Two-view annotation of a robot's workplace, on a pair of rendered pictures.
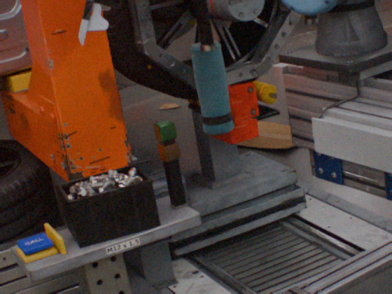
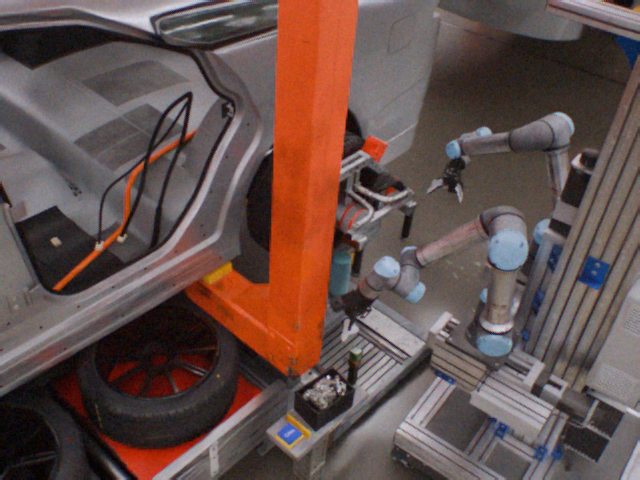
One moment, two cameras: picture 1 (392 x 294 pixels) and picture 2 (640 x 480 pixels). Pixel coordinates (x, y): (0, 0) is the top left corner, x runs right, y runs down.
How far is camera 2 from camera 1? 201 cm
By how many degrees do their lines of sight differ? 33
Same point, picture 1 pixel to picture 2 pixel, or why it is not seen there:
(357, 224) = (393, 326)
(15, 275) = (245, 428)
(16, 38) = (215, 253)
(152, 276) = (291, 384)
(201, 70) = (339, 274)
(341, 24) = not seen: hidden behind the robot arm
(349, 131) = (499, 408)
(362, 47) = not seen: hidden behind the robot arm
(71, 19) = (313, 301)
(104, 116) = (315, 341)
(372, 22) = not seen: hidden behind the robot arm
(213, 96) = (343, 286)
